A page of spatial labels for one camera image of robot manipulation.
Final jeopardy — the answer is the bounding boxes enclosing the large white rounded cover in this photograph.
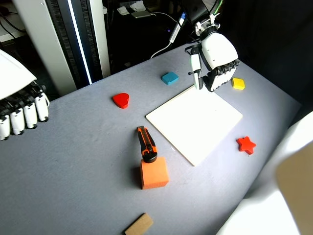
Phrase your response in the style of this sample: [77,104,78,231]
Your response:
[216,107,313,235]

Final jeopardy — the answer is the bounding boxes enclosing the blue rounded block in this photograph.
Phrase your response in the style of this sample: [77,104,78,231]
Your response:
[161,71,179,86]

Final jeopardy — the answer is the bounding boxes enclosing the white side desk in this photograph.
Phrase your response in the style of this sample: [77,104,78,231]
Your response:
[0,23,26,43]

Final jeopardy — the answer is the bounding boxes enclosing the silver flat device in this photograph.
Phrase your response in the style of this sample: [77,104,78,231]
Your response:
[131,10,153,19]

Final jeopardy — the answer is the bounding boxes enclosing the red heart block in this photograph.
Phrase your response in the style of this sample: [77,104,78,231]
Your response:
[112,93,130,109]

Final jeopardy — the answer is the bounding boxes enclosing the grey table cloth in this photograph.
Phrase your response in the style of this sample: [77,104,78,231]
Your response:
[0,44,303,235]

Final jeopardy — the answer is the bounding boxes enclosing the white cabinet with black strips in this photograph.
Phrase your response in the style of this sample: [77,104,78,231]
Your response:
[12,0,112,90]

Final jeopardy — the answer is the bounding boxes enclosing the brown rectangular wooden block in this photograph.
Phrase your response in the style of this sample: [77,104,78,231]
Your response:
[124,212,155,235]

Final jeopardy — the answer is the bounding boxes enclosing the yellow square block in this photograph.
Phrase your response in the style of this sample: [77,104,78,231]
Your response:
[231,77,246,91]

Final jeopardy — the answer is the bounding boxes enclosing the red star block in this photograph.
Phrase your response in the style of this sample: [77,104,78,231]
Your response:
[236,136,257,156]

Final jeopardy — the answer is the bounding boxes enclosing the white board with wooden edge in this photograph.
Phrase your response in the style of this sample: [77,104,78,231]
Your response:
[145,84,244,167]

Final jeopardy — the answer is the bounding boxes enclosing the orange cube block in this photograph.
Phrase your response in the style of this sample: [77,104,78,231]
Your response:
[139,156,170,190]

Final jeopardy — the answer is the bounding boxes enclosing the white adapter with cable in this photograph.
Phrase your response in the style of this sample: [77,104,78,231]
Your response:
[150,11,188,60]

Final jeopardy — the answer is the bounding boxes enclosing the orange black utility knife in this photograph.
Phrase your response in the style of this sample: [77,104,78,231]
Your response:
[136,125,158,164]

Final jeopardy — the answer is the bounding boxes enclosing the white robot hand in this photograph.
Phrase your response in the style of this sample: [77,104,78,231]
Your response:
[185,31,241,93]
[0,48,51,141]

